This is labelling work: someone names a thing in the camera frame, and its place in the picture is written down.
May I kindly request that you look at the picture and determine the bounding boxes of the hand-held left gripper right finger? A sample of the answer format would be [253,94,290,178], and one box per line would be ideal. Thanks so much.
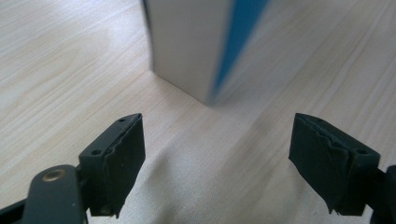
[288,112,382,217]

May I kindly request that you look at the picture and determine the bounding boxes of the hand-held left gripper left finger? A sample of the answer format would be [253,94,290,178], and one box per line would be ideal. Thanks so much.
[78,112,147,219]

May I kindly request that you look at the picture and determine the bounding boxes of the blue paperback book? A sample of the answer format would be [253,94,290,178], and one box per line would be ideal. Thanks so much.
[142,0,273,107]

